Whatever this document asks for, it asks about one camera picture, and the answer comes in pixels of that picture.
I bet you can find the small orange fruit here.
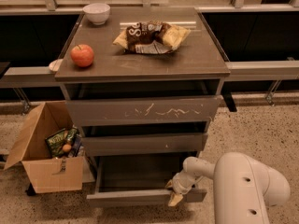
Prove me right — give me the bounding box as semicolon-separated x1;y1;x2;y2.
62;144;72;153

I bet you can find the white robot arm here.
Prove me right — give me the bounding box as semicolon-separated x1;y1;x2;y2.
166;152;291;224

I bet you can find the grey top drawer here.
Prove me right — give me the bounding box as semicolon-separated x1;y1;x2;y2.
66;96;220;127

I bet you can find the green snack bag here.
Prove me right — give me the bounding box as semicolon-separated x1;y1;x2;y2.
45;128;78;158

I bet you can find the grey drawer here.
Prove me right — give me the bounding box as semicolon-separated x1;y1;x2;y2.
66;96;220;127
82;133;207;156
87;152;196;207

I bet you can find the grey middle drawer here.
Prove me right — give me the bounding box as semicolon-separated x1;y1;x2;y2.
82;133;207;156

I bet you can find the white round disc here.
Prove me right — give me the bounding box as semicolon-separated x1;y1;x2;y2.
49;59;63;72

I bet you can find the white bowl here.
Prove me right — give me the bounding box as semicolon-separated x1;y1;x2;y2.
83;3;110;25

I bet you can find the grey bottom drawer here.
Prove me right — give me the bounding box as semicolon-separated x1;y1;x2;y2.
87;152;196;207

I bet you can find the cardboard box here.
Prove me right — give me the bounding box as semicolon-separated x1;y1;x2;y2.
5;102;83;193

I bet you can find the red apple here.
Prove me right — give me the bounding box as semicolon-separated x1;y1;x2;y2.
70;44;94;67

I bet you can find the blue snack package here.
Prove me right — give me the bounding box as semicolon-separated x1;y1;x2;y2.
68;134;82;158

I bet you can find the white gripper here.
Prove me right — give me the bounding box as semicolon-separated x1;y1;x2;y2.
165;170;200;207

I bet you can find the grey drawer cabinet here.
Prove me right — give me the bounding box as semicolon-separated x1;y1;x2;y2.
54;7;232;208

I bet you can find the brown chip bag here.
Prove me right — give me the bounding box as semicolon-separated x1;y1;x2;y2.
113;21;191;54

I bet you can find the grey metal bench rail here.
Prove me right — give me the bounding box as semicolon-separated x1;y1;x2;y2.
0;60;299;88

